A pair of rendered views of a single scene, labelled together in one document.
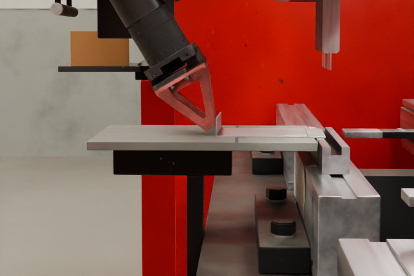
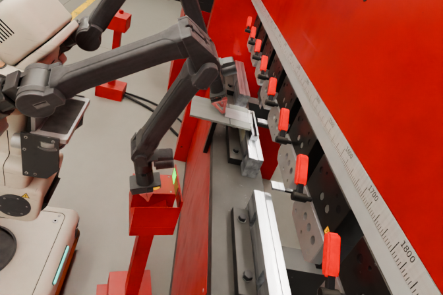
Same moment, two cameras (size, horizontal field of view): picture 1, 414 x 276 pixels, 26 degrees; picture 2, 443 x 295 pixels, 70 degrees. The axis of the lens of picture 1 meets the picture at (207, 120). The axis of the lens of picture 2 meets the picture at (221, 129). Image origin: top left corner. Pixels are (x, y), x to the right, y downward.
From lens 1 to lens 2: 59 cm
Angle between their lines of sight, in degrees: 28
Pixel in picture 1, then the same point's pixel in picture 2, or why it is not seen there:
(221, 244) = (217, 142)
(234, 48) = (227, 37)
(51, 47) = not seen: outside the picture
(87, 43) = not seen: outside the picture
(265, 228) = (231, 145)
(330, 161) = (253, 137)
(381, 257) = (262, 201)
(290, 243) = (237, 157)
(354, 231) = (254, 166)
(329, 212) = (250, 160)
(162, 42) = (217, 89)
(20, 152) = not seen: outside the picture
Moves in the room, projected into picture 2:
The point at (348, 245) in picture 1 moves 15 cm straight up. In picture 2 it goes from (256, 194) to (272, 160)
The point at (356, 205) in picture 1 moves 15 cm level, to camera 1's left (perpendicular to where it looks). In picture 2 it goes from (257, 161) to (219, 153)
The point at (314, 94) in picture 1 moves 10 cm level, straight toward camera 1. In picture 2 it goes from (246, 58) to (247, 63)
